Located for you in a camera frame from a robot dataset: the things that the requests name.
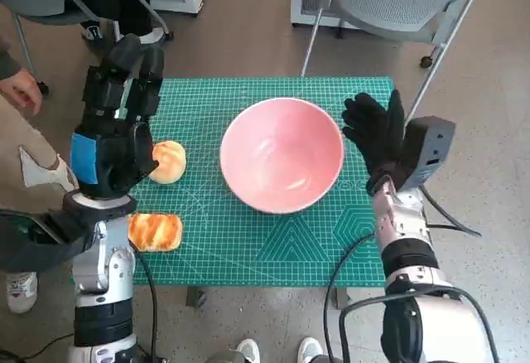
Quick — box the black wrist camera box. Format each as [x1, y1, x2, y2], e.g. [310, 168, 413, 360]
[395, 116, 456, 192]
[0, 209, 99, 273]

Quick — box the pink bowl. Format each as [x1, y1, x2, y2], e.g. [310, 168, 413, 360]
[219, 97, 346, 215]

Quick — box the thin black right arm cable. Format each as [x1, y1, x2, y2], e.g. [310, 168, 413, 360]
[323, 232, 377, 363]

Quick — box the white shoe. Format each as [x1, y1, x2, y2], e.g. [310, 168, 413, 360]
[297, 336, 322, 363]
[236, 337, 261, 363]

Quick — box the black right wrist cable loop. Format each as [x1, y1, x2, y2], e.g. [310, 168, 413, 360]
[420, 186, 484, 238]

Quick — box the round toy bread bun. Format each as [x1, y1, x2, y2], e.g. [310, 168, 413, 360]
[147, 140, 186, 185]

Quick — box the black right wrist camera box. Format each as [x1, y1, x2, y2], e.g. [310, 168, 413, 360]
[395, 116, 456, 192]

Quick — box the thin black floor cable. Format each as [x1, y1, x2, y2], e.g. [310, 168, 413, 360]
[24, 333, 78, 358]

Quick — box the oblong braided toy bread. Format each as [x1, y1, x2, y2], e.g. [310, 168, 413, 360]
[127, 212, 184, 253]

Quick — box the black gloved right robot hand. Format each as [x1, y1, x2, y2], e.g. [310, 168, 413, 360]
[341, 88, 409, 194]

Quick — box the green cutting mat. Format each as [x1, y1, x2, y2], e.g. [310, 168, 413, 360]
[126, 75, 397, 288]

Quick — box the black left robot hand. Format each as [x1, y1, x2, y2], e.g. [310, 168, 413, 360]
[69, 33, 166, 198]

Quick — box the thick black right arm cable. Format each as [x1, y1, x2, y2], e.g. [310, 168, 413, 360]
[338, 286, 500, 363]

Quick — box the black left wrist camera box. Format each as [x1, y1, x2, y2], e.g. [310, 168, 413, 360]
[0, 209, 99, 273]

